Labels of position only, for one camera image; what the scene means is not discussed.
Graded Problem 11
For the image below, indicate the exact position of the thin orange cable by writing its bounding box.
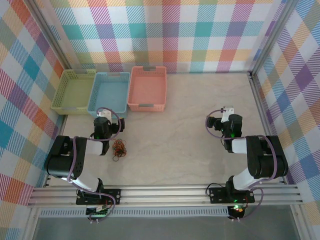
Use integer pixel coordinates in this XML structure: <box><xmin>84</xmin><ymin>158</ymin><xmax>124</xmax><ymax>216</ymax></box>
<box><xmin>112</xmin><ymin>139</ymin><xmax>127</xmax><ymax>162</ymax></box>

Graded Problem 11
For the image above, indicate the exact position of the thin red cable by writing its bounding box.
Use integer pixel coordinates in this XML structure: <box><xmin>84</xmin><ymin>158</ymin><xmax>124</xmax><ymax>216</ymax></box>
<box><xmin>112</xmin><ymin>139</ymin><xmax>128</xmax><ymax>161</ymax></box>

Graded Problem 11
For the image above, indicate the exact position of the thin black cable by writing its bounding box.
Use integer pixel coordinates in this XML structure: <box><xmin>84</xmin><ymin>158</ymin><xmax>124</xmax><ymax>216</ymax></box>
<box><xmin>113</xmin><ymin>141</ymin><xmax>128</xmax><ymax>158</ymax></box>

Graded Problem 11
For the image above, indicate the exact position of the blue plastic basket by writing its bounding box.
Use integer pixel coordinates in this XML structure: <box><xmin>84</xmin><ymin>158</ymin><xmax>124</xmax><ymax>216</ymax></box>
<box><xmin>87</xmin><ymin>71</ymin><xmax>131</xmax><ymax>119</ymax></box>

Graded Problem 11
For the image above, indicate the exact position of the green plastic basket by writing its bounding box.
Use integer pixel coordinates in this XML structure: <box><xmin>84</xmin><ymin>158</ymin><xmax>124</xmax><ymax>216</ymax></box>
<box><xmin>50</xmin><ymin>69</ymin><xmax>97</xmax><ymax>116</ymax></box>

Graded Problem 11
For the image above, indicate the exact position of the pink plastic basket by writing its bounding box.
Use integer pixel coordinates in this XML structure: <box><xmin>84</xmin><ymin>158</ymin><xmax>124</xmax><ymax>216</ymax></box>
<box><xmin>127</xmin><ymin>66</ymin><xmax>168</xmax><ymax>113</ymax></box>

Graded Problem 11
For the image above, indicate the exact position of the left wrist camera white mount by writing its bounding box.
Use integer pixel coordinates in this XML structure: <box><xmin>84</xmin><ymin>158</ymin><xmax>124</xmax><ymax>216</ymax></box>
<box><xmin>96</xmin><ymin>109</ymin><xmax>113</xmax><ymax>119</ymax></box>

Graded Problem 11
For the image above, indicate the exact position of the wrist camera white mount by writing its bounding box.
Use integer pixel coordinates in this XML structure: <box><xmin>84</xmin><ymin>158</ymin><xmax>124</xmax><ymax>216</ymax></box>
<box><xmin>222</xmin><ymin>105</ymin><xmax>235</xmax><ymax>123</ymax></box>
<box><xmin>96</xmin><ymin>109</ymin><xmax>113</xmax><ymax>119</ymax></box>

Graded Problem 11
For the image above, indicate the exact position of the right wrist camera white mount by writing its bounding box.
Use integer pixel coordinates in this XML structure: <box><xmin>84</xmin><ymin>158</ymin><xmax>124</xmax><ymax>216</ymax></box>
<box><xmin>222</xmin><ymin>105</ymin><xmax>235</xmax><ymax>123</ymax></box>

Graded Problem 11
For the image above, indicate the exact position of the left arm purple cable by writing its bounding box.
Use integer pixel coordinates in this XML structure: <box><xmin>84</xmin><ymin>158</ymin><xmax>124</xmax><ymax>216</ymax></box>
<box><xmin>66</xmin><ymin>107</ymin><xmax>126</xmax><ymax>223</ymax></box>

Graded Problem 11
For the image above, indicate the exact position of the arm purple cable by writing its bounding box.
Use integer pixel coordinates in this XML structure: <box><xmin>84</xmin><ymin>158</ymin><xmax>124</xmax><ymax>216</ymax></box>
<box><xmin>66</xmin><ymin>107</ymin><xmax>126</xmax><ymax>223</ymax></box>
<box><xmin>205</xmin><ymin>109</ymin><xmax>278</xmax><ymax>222</ymax></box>

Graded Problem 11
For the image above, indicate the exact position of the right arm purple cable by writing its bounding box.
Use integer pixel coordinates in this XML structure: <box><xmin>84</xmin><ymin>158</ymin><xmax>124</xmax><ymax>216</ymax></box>
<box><xmin>205</xmin><ymin>109</ymin><xmax>278</xmax><ymax>222</ymax></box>

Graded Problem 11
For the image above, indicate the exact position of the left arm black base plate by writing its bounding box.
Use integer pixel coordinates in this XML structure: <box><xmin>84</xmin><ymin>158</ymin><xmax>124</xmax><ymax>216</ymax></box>
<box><xmin>75</xmin><ymin>188</ymin><xmax>122</xmax><ymax>205</ymax></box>

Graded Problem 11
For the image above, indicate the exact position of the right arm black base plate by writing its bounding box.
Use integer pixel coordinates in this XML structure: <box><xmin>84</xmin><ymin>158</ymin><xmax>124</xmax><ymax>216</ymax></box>
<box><xmin>208</xmin><ymin>186</ymin><xmax>256</xmax><ymax>204</ymax></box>

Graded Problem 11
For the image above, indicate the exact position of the aluminium mounting rail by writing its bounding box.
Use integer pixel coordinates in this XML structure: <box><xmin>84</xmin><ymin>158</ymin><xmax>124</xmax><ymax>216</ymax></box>
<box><xmin>27</xmin><ymin>184</ymin><xmax>305</xmax><ymax>208</ymax></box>

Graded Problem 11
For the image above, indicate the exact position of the aluminium frame post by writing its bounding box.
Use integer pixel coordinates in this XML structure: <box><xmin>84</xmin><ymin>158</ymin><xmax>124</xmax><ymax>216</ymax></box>
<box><xmin>249</xmin><ymin>0</ymin><xmax>297</xmax><ymax>76</ymax></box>
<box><xmin>23</xmin><ymin>0</ymin><xmax>74</xmax><ymax>71</ymax></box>

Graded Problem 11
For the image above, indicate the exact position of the slotted grey cable duct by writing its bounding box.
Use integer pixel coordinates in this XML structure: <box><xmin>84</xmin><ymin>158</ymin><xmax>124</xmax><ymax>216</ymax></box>
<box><xmin>39</xmin><ymin>208</ymin><xmax>230</xmax><ymax>218</ymax></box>

